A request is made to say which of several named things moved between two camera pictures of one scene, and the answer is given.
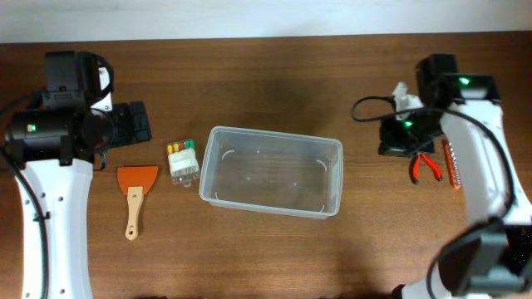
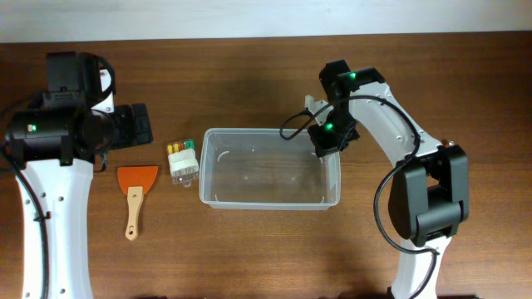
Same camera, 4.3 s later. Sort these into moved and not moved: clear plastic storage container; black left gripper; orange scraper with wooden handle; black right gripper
Moved: black right gripper
Not moved: black left gripper; clear plastic storage container; orange scraper with wooden handle
